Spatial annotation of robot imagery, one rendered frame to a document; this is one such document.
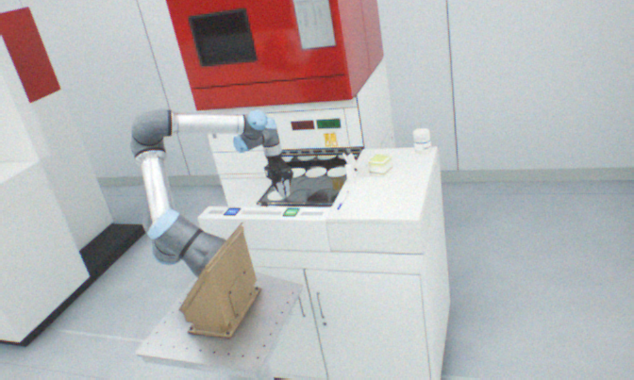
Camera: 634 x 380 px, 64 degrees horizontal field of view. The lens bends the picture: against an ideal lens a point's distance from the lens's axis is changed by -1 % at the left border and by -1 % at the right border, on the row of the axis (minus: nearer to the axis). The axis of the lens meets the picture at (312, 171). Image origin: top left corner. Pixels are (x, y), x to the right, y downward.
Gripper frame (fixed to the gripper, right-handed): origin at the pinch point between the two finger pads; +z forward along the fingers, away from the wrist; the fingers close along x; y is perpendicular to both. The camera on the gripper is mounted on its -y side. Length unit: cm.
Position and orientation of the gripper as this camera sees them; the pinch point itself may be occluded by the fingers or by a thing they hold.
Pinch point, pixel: (285, 196)
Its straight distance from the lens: 225.2
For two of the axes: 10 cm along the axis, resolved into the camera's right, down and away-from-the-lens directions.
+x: -8.1, 3.7, -4.6
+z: 1.8, 8.9, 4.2
